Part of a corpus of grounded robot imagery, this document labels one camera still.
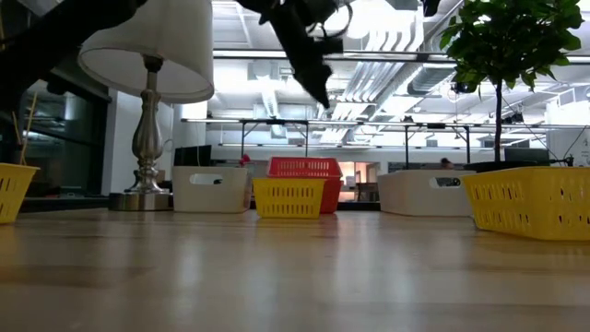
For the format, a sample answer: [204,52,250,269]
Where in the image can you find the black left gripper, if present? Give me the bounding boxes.
[237,0,351,110]

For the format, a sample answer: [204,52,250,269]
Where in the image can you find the red slotted plastic basket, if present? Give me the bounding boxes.
[265,156,345,215]

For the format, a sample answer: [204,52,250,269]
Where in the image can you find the yellow slotted plastic basket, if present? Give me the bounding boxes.
[460,165,590,242]
[0,162,41,226]
[252,177,326,219]

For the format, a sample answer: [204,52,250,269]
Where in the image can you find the white plastic storage bin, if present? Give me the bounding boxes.
[172,165,253,214]
[376,169,478,218]

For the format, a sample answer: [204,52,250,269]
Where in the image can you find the dark chair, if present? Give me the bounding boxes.
[356,182,382,203]

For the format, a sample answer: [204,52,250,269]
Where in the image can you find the black computer monitor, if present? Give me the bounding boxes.
[173,144,214,167]

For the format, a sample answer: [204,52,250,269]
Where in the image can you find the green tree in black pot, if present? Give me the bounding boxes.
[440,0,585,172]

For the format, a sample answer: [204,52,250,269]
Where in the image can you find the white shade silver table lamp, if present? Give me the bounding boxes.
[77,0,216,212]

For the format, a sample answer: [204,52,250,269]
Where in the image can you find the dark grey computer monitor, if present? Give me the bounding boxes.
[504,147,551,163]

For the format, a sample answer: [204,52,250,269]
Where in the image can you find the black equipment stand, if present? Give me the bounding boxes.
[548,155,575,170]

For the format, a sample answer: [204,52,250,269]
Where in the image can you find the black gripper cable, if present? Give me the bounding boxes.
[321,3,354,41]

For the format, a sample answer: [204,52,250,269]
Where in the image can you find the black horizontal frame bar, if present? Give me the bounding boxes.
[212,47,457,64]

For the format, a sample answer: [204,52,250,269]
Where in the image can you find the black metal table frame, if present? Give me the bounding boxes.
[404,122,472,170]
[239,118,310,159]

